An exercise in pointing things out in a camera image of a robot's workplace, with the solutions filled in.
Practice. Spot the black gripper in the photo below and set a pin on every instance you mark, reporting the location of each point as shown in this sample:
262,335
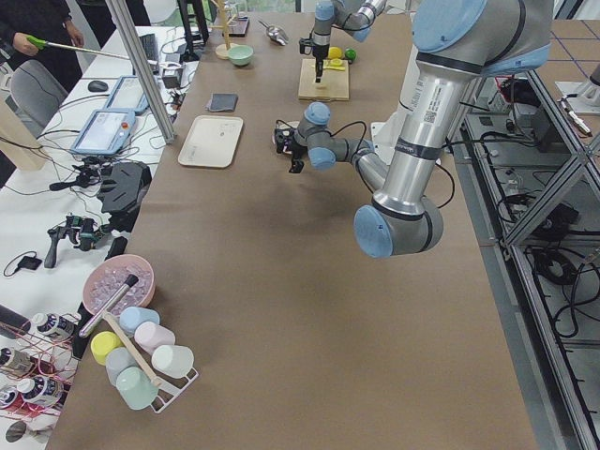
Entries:
296,152
320,50

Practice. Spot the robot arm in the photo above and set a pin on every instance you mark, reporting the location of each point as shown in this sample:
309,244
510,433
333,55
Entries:
353,17
456,42

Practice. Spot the cream rabbit tray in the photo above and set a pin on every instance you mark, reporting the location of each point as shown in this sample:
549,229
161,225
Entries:
211,141

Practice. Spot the yellow lemon near lime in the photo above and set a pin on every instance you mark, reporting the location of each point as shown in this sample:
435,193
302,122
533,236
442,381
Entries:
335,53

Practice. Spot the wooden cutting board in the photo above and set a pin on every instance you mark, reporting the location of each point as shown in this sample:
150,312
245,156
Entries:
334,84

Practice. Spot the green lime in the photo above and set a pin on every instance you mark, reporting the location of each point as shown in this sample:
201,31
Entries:
350,55

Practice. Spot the metal scoop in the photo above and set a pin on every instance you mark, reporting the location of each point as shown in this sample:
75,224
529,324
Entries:
275,33

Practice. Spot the mint green bowl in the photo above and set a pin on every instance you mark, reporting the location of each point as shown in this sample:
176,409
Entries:
240,55

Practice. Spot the wooden cup tree stand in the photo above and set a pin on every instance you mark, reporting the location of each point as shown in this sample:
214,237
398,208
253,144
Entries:
223,26

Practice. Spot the grey folded cloth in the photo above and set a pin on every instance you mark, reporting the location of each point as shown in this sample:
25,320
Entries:
222,103

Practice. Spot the far blue teach pendant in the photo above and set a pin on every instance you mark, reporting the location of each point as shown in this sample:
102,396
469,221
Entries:
128,94

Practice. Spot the blue teach pendant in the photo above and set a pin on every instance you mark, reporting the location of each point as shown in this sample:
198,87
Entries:
105,132
128,94

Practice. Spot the near blue teach pendant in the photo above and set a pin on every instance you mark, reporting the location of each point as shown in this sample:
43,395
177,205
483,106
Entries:
105,132

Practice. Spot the metal muddler black tip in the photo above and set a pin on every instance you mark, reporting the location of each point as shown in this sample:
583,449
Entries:
121,292

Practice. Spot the computer mouse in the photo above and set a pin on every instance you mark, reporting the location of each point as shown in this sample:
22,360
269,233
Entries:
97,86

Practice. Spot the pink bowl of ice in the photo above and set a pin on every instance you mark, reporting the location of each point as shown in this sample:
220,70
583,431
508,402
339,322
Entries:
110,275

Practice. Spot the blue cup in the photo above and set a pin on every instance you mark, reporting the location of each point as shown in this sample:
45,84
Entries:
132,317

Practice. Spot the pink cup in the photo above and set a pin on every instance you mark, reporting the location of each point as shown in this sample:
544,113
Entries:
149,336

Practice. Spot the white cup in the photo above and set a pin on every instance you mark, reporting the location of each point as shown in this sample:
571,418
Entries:
173,360

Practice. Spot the white cup rack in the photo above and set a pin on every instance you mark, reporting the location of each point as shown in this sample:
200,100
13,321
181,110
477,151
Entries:
169,390

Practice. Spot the yellow cup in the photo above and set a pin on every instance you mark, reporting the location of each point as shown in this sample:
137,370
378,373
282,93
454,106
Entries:
104,343

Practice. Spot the grey cup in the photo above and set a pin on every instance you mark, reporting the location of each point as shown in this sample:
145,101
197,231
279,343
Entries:
117,361

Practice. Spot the mint green cup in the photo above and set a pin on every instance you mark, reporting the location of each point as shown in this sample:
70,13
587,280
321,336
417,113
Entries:
135,388

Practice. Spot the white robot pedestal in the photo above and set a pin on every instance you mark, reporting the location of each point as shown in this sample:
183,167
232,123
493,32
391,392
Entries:
385,134

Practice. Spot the aluminium frame post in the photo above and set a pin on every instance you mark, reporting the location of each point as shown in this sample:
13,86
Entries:
133,46

